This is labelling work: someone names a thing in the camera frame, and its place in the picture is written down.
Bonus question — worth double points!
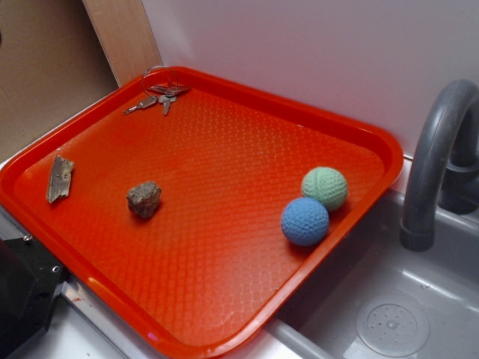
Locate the brown rock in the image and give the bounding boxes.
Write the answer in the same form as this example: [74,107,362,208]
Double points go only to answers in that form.
[126,181,162,219]

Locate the silver keys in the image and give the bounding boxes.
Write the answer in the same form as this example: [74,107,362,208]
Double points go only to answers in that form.
[123,65,191,116]

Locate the piece of wood bark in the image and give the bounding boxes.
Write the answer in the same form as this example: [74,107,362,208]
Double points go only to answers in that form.
[46,155,75,203]

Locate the light wooden board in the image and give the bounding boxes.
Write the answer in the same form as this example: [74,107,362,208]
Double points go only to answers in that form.
[83,0,162,86]

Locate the green textured ball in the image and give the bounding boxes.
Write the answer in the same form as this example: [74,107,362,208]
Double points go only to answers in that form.
[301,167,349,211]

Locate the red plastic tray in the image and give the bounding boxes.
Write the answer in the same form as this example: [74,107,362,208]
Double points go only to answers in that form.
[1,68,403,358]

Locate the blue textured ball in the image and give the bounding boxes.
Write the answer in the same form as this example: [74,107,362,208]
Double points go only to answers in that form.
[281,197,329,247]

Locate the grey toy sink basin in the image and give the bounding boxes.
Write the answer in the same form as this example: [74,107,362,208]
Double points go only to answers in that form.
[267,191,478,358]

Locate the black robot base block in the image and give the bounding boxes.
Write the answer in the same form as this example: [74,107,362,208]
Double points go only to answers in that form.
[1,235,67,358]

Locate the grey toy faucet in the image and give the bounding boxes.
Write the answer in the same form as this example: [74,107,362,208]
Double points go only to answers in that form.
[400,79,478,252]

